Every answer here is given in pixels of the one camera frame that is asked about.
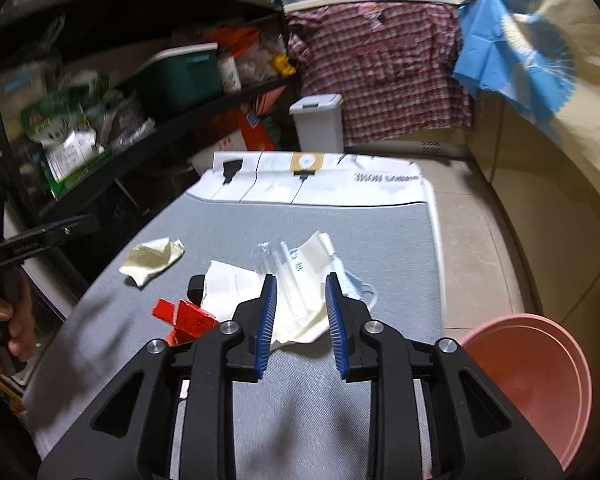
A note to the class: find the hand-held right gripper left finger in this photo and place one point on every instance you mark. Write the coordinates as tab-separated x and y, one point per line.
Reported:
265	327

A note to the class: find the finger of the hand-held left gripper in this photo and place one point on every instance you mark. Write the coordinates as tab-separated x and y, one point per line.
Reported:
45	237

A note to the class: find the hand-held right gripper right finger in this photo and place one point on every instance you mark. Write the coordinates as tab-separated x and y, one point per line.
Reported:
337	332

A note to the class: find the clear plastic wrapper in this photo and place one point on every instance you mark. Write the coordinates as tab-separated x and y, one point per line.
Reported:
300	300

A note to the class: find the pink plastic bin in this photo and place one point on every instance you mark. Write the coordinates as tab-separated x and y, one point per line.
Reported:
525	385

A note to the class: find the person's left hand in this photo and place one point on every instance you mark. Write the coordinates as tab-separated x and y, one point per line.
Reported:
22	330

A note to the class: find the blue face mask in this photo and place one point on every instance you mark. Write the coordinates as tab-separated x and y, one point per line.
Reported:
357	285

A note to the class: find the white tissue paper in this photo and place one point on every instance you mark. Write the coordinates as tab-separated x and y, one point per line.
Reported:
230	285

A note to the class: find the red plastic packaging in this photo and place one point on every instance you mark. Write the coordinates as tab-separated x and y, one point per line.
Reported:
190	317

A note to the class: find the small black plastic piece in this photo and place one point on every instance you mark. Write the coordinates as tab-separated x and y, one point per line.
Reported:
197	287

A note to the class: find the green white packet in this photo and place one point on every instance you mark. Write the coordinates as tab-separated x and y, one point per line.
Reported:
60	130

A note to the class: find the crumpled cream paper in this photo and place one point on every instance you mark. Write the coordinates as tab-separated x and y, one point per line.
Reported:
152	260

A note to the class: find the grey textured mat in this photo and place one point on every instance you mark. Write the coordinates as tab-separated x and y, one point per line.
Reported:
380	230

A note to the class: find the white cardboard carton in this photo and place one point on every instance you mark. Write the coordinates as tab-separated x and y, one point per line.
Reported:
270	190

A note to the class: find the orange cardboard box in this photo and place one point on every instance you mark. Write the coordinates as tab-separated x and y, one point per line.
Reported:
250	132

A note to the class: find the white pedal bin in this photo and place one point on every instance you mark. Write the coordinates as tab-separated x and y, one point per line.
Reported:
317	122

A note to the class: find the green storage box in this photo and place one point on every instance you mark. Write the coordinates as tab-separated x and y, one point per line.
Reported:
180	72

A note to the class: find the beige kitchen cabinet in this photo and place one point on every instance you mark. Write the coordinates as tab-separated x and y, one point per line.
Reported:
530	220

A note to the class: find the white bottle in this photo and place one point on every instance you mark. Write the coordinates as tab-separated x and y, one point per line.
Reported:
228	72

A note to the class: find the black shelf rack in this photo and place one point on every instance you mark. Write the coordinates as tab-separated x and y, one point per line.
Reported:
130	5

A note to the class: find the yellow toy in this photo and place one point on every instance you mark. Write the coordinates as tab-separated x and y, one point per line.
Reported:
282	65

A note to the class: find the red plaid shirt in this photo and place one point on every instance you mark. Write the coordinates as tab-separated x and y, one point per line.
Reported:
385	70

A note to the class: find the cream and blue cloth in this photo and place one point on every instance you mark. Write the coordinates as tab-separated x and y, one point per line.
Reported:
520	60

